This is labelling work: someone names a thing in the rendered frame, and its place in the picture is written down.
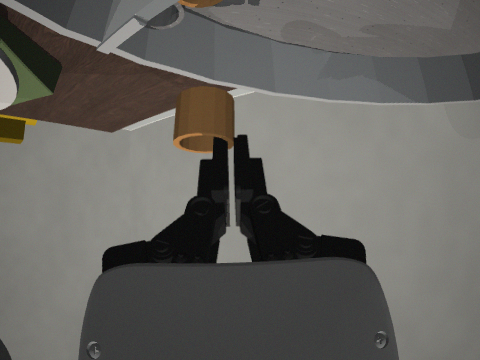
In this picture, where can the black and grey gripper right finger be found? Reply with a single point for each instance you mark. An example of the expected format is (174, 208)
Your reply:
(278, 236)

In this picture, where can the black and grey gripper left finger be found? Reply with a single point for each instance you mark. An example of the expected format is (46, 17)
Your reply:
(189, 238)

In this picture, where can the grey steel bushing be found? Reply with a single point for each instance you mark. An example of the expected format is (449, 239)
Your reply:
(170, 17)

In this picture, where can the bronze bushing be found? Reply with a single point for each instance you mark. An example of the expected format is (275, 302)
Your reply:
(199, 3)
(203, 113)

